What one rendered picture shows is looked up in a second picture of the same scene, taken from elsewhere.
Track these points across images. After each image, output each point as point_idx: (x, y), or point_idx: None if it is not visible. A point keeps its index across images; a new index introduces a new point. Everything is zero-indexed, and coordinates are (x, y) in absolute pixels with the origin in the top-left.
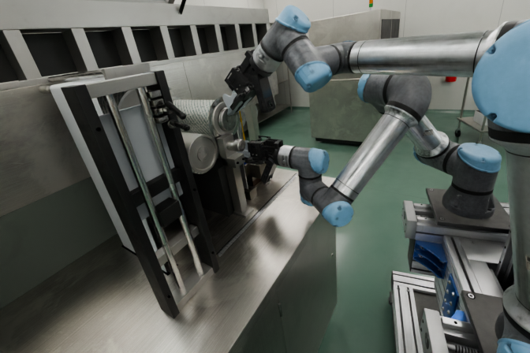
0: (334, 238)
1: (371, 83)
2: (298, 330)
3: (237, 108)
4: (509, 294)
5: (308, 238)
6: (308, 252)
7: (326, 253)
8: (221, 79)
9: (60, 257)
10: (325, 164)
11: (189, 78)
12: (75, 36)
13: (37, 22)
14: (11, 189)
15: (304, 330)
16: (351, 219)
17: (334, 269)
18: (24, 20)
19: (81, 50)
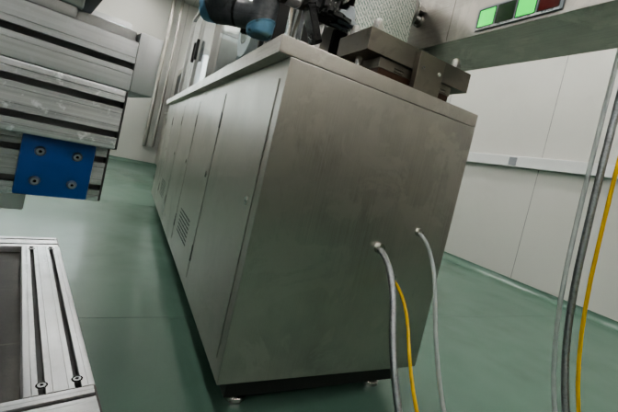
0: (259, 179)
1: None
2: (211, 188)
3: None
4: None
5: (235, 68)
6: (240, 108)
7: (245, 165)
8: None
9: None
10: None
11: None
12: None
13: None
14: None
15: (210, 211)
16: (199, 8)
17: (238, 249)
18: None
19: None
